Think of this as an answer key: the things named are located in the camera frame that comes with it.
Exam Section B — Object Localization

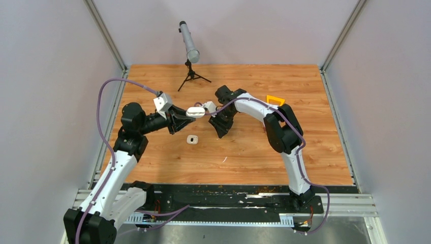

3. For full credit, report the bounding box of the grey microphone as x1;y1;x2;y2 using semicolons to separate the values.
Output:
179;21;200;64

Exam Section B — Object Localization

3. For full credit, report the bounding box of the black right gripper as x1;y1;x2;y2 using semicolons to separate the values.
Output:
209;107;237;138

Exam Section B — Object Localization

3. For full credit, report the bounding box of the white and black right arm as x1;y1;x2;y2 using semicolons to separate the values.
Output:
209;85;314;212

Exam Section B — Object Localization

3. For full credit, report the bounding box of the black microphone tripod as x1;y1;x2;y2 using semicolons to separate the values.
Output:
177;59;212;92

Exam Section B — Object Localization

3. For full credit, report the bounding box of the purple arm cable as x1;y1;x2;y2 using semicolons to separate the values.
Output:
74;78;189;244
194;98;331;235

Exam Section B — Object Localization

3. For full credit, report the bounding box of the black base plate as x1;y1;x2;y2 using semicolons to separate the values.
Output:
140;184;324;223

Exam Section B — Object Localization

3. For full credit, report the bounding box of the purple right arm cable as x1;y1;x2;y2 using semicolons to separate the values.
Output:
194;98;331;235

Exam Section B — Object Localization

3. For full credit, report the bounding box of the white gold-trimmed earbud case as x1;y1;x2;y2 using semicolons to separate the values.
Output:
186;135;199;145

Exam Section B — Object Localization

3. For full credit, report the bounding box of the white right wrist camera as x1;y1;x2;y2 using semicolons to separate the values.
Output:
202;101;217;114

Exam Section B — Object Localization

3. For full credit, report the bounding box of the white cable duct strip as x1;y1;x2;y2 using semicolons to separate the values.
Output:
125;212;295;228

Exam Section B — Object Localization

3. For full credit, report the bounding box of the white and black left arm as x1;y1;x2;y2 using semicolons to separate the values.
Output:
64;103;195;243

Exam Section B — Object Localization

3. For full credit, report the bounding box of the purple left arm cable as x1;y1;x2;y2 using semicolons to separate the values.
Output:
74;78;189;244

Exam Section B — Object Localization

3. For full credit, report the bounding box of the yellow triangular plastic frame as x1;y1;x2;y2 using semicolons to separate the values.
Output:
266;95;286;106

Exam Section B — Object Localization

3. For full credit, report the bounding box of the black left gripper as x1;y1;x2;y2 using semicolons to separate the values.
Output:
138;104;196;135

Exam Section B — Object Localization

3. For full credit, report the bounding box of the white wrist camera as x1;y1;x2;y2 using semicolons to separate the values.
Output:
202;101;217;114
153;92;173;119

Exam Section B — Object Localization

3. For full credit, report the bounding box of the white oval earbud case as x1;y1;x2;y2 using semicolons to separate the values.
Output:
186;107;206;118

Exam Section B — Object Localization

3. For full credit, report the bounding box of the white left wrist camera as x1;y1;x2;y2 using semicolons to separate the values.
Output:
153;92;173;119

